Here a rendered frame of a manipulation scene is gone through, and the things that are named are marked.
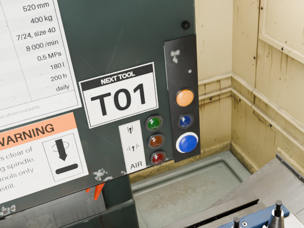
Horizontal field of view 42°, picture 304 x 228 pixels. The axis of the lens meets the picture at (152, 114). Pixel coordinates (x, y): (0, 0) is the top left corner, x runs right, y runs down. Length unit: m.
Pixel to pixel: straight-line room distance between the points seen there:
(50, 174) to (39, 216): 0.95
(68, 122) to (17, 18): 0.14
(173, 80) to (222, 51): 1.35
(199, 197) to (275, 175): 0.42
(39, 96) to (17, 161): 0.09
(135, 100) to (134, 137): 0.06
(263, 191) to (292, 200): 0.13
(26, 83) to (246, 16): 1.35
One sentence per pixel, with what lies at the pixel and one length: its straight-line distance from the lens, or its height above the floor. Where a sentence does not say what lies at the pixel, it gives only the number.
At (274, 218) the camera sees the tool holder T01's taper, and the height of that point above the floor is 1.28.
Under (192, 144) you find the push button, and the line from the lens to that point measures 0.59.
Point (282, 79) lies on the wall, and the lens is 1.62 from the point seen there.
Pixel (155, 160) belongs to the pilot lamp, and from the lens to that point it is 0.58.
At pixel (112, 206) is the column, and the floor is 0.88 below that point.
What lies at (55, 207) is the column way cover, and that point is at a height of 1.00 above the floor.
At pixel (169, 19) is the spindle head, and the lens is 0.50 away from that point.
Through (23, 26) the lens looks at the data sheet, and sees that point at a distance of 0.45.
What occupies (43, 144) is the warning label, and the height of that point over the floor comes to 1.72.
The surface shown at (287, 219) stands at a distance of 1.08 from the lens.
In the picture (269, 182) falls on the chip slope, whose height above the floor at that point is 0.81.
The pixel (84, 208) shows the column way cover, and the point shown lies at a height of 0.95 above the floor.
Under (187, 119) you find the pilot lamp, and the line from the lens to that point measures 0.57.
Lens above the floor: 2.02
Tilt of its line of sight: 34 degrees down
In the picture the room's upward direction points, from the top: 7 degrees counter-clockwise
